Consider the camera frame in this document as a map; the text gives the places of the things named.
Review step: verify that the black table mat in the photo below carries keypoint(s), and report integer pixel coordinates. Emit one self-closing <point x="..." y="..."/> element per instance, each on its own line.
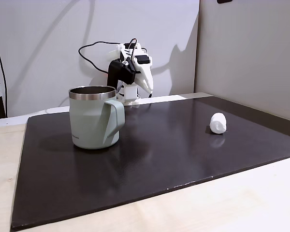
<point x="145" y="157"/>

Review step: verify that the sage green steel-rimmed mug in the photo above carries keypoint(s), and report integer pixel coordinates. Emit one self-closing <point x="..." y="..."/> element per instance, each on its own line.
<point x="93" y="118"/>

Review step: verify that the black wall fixture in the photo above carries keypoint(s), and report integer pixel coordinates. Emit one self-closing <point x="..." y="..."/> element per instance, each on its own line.
<point x="224" y="1"/>

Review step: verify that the black camera box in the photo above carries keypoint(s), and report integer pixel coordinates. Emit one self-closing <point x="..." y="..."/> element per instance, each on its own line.
<point x="119" y="70"/>

